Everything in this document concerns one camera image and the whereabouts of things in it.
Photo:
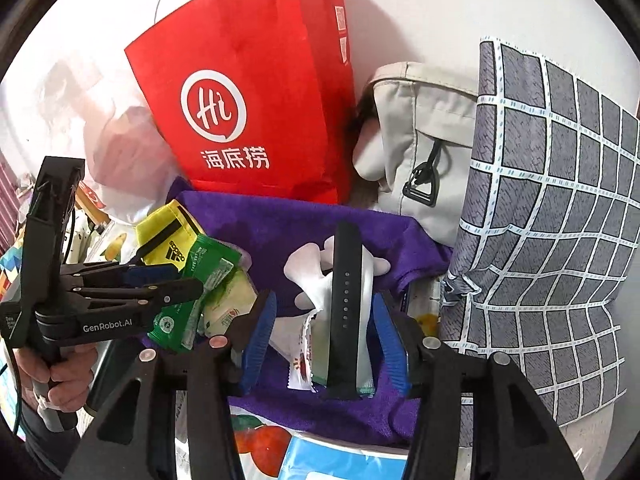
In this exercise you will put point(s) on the purple striped cloth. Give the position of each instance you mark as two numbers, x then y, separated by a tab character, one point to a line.
7	200

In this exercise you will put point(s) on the blue tissue pack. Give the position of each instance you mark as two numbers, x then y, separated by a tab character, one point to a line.
340	460

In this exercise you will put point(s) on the person's left hand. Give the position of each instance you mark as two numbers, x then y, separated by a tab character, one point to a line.
70	375

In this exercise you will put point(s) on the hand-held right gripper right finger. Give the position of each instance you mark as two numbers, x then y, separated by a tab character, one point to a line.
390	345

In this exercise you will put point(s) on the red paper bag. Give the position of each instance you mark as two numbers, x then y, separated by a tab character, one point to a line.
250	85

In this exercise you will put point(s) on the pale yellow packet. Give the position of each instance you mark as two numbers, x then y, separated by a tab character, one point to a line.
230	305

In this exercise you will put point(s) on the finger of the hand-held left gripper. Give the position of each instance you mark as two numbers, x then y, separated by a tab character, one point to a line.
170	292
145	275

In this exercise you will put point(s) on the white orange snack packet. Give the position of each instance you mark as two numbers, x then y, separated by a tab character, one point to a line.
307	355

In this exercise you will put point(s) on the green snack packet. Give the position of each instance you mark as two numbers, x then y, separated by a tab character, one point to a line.
195	280

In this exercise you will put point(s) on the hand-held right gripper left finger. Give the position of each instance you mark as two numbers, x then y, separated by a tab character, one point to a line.
257	332

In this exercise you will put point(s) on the white glove with green cuff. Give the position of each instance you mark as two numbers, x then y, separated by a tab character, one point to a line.
367	280
302	270

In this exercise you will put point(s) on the person's left forearm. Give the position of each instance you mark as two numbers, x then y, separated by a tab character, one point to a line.
50	445

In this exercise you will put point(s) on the grey plaid cushion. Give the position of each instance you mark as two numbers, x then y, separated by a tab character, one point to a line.
550	210

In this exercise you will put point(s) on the purple towel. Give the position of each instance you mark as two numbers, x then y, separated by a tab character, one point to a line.
280	220

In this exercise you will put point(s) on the white plastic bag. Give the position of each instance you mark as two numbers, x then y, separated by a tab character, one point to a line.
100	125

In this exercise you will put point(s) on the yellow black pouch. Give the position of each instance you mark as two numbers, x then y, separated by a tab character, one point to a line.
160	225

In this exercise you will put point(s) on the beige fabric bag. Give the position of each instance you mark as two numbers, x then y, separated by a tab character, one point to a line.
425	135

